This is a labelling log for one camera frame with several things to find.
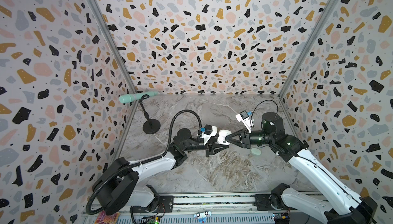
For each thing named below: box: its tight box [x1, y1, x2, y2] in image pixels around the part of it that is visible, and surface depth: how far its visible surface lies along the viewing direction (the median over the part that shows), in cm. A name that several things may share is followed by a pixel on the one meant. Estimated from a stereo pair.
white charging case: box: [216, 129, 232, 145], surface depth 67 cm
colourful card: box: [94, 210, 121, 224], surface depth 69 cm
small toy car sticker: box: [193, 210, 212, 224], surface depth 70 cm
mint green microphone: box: [118, 91, 159, 104], surface depth 76 cm
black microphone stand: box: [139, 94, 161, 135], surface depth 102 cm
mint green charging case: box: [250, 147, 262, 156], surface depth 91 cm
